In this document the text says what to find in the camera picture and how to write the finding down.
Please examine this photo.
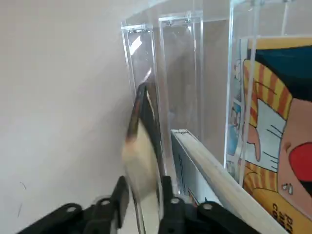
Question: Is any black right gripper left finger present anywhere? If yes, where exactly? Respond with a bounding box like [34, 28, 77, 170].
[17, 175, 130, 234]

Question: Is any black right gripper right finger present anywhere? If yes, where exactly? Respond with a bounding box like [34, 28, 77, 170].
[158, 175, 256, 234]

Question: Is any dark cover book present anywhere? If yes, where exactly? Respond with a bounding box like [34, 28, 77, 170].
[121, 82, 164, 220]

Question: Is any cartoon comic book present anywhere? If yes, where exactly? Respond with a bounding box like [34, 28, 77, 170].
[225, 36, 312, 234]

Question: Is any clear acrylic storage rack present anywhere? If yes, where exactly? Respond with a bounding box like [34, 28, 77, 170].
[120, 0, 312, 234]

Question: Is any blue white booklet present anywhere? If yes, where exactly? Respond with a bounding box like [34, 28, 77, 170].
[170, 128, 292, 234]

